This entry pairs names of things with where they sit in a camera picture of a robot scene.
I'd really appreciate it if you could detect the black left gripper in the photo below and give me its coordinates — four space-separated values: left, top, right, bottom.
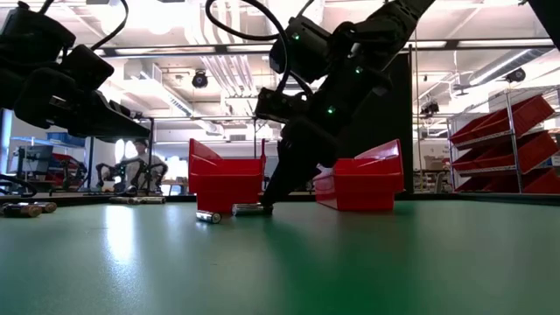
14 66 151 141

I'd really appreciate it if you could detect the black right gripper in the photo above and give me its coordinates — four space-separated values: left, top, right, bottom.
260 81 387 210

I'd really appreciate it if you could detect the long red plastic bin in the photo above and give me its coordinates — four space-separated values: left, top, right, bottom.
187 137 268 215
312 138 406 214

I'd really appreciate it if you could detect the person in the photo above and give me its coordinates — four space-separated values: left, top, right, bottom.
129 137 165 193

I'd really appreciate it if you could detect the black monitor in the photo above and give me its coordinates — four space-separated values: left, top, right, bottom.
17 144 54 176

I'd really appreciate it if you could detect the black ceiling spotlight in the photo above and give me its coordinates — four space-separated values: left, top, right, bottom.
191 69 210 90
505 67 528 84
420 99 441 117

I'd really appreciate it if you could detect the green table mat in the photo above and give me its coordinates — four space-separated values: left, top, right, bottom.
0 199 560 315

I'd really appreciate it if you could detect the red shelf bin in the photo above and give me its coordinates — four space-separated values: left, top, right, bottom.
454 168 560 194
449 94 556 148
451 129 560 176

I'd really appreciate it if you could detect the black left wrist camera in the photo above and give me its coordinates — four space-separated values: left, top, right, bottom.
59 43 116 91

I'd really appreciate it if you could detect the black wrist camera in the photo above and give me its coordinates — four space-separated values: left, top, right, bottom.
255 86 308 124
59 43 116 91

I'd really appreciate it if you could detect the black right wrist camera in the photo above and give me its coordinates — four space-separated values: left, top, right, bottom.
255 86 308 124

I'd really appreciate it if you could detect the black left camera cable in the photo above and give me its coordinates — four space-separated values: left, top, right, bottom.
89 0 130 52

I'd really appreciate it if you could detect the black camera cable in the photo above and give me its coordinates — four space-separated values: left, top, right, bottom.
205 0 317 95
89 0 130 52

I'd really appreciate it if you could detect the black right camera cable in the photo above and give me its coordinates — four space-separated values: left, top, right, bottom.
205 0 317 95

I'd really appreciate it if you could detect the black aluminium table frame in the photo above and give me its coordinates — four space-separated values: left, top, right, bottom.
0 191 560 206

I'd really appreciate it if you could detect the metal wire shelf rack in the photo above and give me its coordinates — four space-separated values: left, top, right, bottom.
445 85 560 194

